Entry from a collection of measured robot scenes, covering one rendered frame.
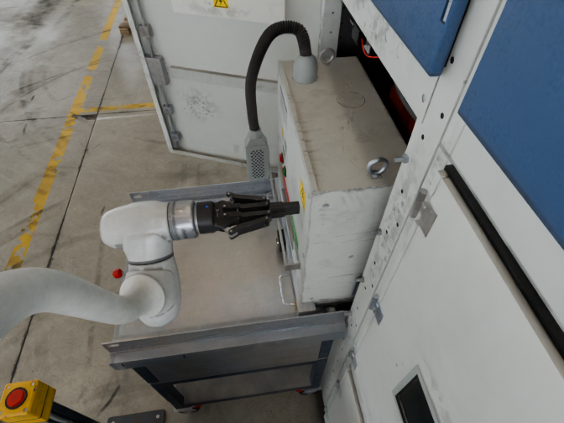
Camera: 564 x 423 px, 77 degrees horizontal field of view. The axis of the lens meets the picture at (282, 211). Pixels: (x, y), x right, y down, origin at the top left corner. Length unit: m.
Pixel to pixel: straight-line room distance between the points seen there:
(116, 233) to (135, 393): 1.31
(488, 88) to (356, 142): 0.43
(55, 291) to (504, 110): 0.57
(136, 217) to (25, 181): 2.45
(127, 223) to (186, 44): 0.71
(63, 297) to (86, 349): 1.62
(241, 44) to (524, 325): 1.08
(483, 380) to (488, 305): 0.09
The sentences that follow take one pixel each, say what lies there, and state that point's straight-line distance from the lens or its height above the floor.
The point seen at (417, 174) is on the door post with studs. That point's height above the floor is 1.51.
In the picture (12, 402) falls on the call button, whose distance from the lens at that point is 1.19.
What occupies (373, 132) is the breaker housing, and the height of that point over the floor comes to 1.39.
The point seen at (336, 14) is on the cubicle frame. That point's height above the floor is 1.48.
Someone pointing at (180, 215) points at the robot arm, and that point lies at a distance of 0.81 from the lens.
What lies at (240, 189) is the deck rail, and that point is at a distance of 1.37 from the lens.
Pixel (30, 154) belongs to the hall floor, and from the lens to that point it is 3.47.
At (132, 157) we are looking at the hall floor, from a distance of 3.05.
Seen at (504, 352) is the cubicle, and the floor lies 1.52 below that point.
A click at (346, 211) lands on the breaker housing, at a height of 1.33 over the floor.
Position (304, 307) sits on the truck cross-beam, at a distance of 1.04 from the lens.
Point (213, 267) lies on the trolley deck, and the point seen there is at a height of 0.85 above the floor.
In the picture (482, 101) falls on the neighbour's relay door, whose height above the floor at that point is 1.68.
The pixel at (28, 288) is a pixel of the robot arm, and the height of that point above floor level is 1.47.
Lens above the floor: 1.87
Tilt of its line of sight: 50 degrees down
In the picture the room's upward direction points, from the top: straight up
